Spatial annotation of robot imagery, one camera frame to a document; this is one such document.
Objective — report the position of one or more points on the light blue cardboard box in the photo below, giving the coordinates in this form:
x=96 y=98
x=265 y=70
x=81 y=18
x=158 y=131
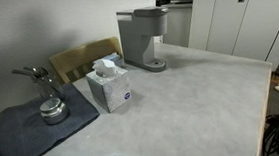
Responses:
x=115 y=58

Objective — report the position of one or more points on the grey kitchen counter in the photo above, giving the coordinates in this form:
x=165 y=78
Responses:
x=178 y=24

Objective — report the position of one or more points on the white cabinet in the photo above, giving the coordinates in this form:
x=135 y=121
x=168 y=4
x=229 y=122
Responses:
x=242 y=26

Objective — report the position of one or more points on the white tissue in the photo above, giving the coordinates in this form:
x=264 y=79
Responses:
x=104 y=67

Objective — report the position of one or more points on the grey patterned tissue box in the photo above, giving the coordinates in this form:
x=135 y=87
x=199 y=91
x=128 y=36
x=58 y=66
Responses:
x=113 y=90

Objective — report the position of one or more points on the clear glass jar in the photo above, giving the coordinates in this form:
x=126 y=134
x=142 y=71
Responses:
x=48 y=86

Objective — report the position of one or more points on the dark blue cloth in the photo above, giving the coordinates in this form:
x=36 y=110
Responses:
x=17 y=134

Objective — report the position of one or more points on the grey single-serve coffee maker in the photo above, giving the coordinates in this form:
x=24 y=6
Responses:
x=139 y=38

